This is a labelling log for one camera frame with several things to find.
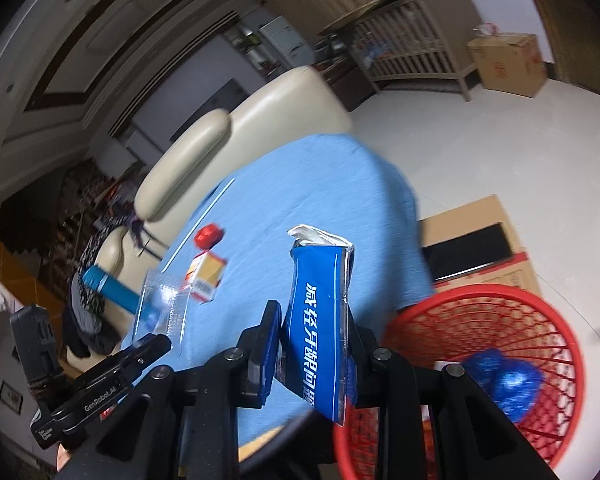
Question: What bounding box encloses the thin white rod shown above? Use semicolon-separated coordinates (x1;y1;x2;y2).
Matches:
160;177;237;271

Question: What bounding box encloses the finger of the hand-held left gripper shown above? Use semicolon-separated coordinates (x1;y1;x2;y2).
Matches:
114;332;172;376

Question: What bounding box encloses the white yellow medicine box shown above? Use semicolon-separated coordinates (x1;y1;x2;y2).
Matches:
182;252;228;303

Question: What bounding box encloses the dark display shelf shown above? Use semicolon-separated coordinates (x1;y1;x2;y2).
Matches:
225;22;281;78

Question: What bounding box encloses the cardboard box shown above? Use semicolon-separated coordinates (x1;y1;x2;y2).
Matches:
467;34;548;98

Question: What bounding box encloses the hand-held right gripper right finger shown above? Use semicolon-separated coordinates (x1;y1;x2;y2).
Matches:
349;305;556;480

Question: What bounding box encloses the blue toothpaste box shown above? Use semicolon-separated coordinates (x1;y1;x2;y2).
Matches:
275;224;356;426

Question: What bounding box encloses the dark clothing pile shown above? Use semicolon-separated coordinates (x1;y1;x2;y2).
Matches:
62;275;123;361

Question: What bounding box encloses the black strap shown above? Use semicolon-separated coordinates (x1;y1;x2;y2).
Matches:
130;210;163;261

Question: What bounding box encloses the wooden crib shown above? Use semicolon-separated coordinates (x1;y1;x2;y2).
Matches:
347;0;476;103

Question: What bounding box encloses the white standing appliance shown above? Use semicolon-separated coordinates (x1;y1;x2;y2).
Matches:
260;16;313;68

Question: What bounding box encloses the blue plastic bag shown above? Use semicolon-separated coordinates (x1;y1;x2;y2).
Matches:
462;347;546;423

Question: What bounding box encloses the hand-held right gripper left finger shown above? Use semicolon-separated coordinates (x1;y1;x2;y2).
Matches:
55;300;283;480

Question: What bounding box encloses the cream leather sofa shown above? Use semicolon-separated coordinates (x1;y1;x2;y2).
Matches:
60;66;353;376

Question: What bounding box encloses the blue cylindrical bottle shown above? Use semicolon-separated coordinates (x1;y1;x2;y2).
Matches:
82;266;141;313

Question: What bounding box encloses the red plastic mesh basket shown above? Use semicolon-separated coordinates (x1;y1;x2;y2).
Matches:
332;284;583;480

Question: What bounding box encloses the clear plastic blister pack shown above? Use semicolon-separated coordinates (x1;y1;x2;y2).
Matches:
131;267;191;356

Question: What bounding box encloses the flat cardboard sheet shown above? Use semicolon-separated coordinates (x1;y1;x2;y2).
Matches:
417;195;546;296

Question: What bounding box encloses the red wrapper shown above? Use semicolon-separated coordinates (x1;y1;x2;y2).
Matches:
194;225;224;250

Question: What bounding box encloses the dark wine rack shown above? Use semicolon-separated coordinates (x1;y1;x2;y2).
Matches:
45;160;146;291

